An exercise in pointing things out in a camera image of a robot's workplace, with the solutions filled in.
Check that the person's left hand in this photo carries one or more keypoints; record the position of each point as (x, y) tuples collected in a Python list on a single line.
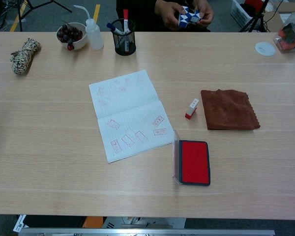
[(206, 13)]

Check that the person's right hand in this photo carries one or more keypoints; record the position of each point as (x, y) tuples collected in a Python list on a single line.
[(166, 12)]

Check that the blue white snake cube toy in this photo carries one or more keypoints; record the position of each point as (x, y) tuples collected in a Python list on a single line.
[(184, 18)]

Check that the red white rubber stamp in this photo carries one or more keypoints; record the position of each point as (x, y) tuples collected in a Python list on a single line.
[(193, 107)]

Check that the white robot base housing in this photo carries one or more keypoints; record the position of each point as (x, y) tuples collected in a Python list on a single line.
[(142, 222)]

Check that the brown cloth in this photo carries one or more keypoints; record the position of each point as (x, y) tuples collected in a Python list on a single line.
[(228, 110)]

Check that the white plastic basket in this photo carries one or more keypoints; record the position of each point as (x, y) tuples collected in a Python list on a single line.
[(239, 13)]

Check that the red cap marker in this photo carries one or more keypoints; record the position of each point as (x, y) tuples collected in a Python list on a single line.
[(125, 17)]

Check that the black mesh pen holder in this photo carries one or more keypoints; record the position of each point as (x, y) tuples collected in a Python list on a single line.
[(131, 37)]

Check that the black tripod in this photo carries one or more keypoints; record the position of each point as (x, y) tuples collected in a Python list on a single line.
[(254, 20), (19, 14)]

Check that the red object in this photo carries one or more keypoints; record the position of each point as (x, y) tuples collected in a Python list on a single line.
[(254, 4)]

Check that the blue cap marker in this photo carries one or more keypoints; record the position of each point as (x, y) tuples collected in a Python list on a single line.
[(113, 27)]

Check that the brown cardboard box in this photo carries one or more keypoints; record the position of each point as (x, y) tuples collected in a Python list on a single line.
[(275, 22)]

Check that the clear plastic squeeze bottle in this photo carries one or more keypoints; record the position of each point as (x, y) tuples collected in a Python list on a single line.
[(94, 37)]

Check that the clear bag of red items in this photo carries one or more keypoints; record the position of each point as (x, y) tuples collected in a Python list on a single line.
[(288, 37)]

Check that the white bowl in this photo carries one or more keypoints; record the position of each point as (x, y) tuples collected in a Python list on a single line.
[(79, 43)]

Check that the pile of dark cherries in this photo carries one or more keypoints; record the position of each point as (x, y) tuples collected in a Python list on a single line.
[(68, 33)]

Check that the single dark red cherry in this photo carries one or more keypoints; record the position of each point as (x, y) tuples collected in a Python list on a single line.
[(70, 47)]

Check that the white stamped paper sheet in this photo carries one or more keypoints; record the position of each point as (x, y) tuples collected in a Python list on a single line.
[(127, 110)]

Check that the clear ink pad lid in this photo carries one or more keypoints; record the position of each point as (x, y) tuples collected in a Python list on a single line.
[(175, 157)]

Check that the red ink pad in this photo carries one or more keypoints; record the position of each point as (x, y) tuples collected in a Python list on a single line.
[(194, 162)]

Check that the orange object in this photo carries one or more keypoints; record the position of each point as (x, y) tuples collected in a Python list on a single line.
[(92, 222)]

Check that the white printed bag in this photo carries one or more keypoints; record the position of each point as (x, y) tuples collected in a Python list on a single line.
[(20, 223)]

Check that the aluminium rail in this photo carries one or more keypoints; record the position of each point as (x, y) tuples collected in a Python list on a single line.
[(137, 232)]

